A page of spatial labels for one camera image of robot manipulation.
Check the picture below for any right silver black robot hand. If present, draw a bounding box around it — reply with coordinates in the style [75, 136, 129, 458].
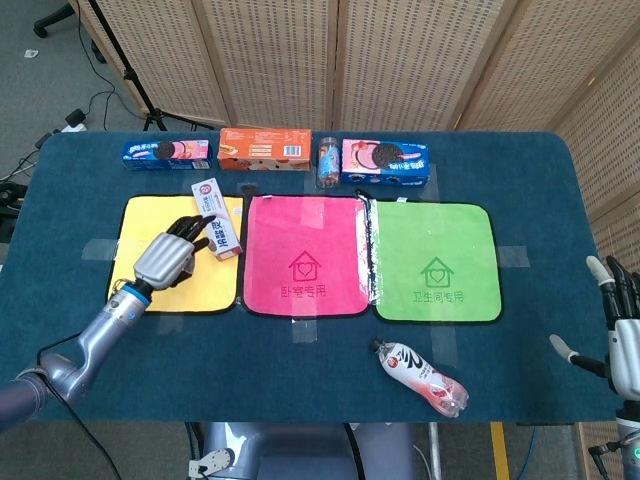
[549, 255, 640, 396]

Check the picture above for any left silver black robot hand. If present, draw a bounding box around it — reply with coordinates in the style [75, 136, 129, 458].
[132, 214, 216, 291]

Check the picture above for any white toothpaste box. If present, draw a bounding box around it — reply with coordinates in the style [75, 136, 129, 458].
[191, 179, 245, 261]

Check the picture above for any small blue Oreo box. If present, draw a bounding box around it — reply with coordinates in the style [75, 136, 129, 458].
[122, 138, 213, 173]

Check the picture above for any orange biscuit box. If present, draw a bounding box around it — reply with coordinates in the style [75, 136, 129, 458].
[217, 127, 313, 172]

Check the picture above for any large blue Oreo box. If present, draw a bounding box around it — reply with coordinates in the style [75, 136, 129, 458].
[339, 138, 431, 189]

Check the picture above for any yellow microfibre cloth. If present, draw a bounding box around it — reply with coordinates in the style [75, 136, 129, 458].
[105, 194, 245, 316]

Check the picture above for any pink microfibre cloth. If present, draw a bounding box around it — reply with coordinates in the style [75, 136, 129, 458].
[242, 193, 374, 319]

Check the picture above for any yellow floor tape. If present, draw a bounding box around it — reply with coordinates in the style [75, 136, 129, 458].
[489, 422, 511, 480]

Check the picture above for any white power strip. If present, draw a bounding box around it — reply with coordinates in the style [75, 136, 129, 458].
[59, 109, 89, 134]

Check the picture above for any black tripod stand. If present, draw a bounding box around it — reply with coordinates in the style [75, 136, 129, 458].
[87, 0, 216, 132]

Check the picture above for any blue felt table cover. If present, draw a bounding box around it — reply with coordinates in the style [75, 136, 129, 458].
[0, 130, 619, 426]

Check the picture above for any clear cylinder snack jar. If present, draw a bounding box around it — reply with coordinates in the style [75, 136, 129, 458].
[317, 135, 343, 190]

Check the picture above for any white red drink bottle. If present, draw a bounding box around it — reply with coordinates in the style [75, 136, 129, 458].
[370, 337, 470, 419]

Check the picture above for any metal table leg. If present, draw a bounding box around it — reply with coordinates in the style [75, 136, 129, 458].
[428, 423, 444, 480]

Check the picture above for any green microfibre cloth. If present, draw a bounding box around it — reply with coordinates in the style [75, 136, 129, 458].
[372, 199, 504, 325]

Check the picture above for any grey robot torso base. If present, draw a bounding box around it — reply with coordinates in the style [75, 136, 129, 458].
[187, 422, 416, 480]

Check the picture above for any black office chair base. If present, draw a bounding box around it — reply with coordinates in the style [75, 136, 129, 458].
[33, 0, 76, 37]

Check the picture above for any wooden rattan folding screen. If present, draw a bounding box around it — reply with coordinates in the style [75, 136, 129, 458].
[69, 0, 640, 480]

